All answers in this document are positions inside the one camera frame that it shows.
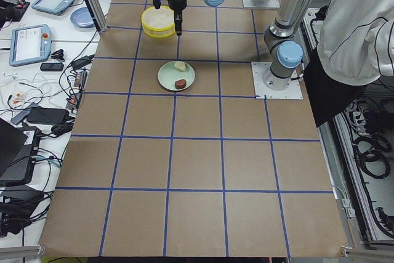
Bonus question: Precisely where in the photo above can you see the blue plate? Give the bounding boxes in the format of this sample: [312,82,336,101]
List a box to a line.
[70,7,94,28]

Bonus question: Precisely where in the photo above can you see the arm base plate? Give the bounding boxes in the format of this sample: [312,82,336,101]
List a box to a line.
[251,62,303,100]
[243,0,279,10]

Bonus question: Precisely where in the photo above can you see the white steamed bun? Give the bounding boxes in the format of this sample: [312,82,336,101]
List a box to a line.
[174,61,187,72]

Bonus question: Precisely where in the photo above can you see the light green plate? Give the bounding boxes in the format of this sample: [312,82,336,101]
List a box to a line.
[158,61,195,91]

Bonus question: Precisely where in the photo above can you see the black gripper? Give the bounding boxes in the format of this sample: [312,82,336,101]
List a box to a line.
[170,7,185,36]

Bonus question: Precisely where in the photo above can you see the black laptop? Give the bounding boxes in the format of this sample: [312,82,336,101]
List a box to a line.
[1,119,41,187]

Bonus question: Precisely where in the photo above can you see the near teach pendant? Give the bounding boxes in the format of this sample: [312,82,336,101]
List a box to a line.
[9,24,52,67]

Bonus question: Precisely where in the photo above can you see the person in white jacket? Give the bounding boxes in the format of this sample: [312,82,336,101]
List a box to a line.
[304,0,393,127]

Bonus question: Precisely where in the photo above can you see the brown steamed bun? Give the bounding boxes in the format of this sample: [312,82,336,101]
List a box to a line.
[174,79,187,89]

